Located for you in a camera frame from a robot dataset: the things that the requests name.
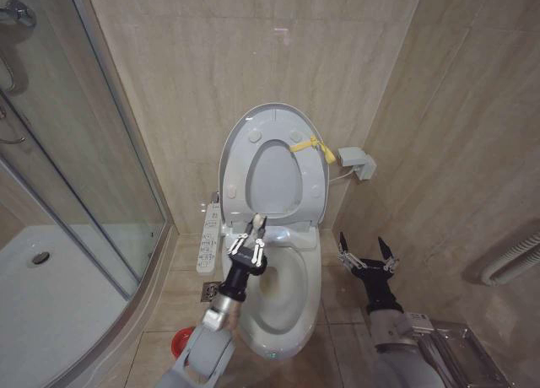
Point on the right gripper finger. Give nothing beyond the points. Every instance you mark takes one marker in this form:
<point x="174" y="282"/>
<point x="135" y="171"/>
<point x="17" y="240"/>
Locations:
<point x="345" y="246"/>
<point x="385" y="251"/>

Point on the red toilet brush holder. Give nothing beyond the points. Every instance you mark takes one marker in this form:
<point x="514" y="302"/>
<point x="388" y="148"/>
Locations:
<point x="180" y="341"/>

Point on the white shower tray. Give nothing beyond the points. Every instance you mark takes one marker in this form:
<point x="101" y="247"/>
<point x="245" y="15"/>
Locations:
<point x="50" y="303"/>

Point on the chrome shower faucet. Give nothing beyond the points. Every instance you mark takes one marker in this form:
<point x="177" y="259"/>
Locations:
<point x="19" y="13"/>

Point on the white toilet lid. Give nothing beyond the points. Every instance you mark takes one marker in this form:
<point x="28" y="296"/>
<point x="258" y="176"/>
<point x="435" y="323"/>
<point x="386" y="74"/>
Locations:
<point x="274" y="181"/>

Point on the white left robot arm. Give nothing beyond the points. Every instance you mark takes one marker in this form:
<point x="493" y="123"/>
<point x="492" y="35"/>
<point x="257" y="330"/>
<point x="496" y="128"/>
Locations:
<point x="206" y="350"/>

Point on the round shower drain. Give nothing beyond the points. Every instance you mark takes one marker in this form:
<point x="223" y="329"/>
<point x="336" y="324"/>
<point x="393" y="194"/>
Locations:
<point x="41" y="258"/>

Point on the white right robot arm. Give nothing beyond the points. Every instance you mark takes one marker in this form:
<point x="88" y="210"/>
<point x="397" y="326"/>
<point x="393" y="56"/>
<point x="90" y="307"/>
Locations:
<point x="396" y="346"/>

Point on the white toilet bowl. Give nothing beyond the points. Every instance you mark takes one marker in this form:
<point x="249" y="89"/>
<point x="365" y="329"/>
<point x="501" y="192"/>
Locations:
<point x="291" y="295"/>

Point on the white bidet control panel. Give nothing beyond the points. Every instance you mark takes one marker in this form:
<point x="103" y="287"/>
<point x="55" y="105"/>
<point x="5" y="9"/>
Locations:
<point x="209" y="244"/>

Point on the metal floor drain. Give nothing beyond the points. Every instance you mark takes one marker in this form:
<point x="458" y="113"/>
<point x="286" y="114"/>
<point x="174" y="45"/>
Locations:
<point x="210" y="292"/>

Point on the stainless steel bin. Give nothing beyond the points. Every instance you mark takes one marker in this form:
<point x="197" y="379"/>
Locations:
<point x="464" y="350"/>

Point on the grey wall socket box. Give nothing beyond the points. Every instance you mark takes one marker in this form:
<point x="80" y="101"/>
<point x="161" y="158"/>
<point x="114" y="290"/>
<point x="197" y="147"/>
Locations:
<point x="354" y="157"/>

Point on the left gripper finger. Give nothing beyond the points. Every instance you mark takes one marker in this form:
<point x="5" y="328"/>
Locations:
<point x="261" y="230"/>
<point x="249" y="230"/>

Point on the glass shower enclosure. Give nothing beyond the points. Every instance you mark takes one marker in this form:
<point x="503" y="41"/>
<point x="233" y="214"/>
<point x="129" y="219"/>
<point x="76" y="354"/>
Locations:
<point x="84" y="130"/>

